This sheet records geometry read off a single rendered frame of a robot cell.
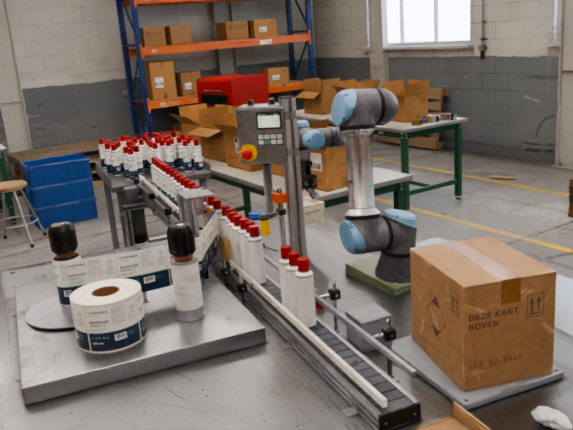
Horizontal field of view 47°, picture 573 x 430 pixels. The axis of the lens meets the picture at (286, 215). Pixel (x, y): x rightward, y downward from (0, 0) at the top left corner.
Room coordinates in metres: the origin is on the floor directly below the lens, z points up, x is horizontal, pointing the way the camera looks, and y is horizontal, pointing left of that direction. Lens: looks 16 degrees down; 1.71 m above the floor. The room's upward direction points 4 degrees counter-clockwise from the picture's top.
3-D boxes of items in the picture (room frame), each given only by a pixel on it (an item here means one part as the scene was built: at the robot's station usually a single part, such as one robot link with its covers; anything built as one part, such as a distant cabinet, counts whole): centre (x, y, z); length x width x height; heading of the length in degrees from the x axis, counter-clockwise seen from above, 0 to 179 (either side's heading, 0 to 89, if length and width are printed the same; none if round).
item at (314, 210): (2.61, -0.06, 0.99); 0.16 x 0.12 x 0.07; 31
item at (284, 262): (1.87, 0.01, 0.98); 0.05 x 0.05 x 0.20
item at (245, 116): (2.18, 0.05, 1.38); 0.17 x 0.10 x 0.19; 77
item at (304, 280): (1.75, -0.04, 0.98); 0.05 x 0.05 x 0.20
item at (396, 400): (2.05, 0.09, 0.86); 1.65 x 0.08 x 0.04; 22
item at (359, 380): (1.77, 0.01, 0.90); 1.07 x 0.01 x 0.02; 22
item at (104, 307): (1.77, 0.54, 0.95); 0.20 x 0.20 x 0.14
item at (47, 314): (1.99, 0.71, 0.89); 0.31 x 0.31 x 0.01
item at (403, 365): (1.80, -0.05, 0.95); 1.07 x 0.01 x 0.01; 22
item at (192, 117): (5.42, 0.63, 0.97); 0.45 x 0.40 x 0.37; 123
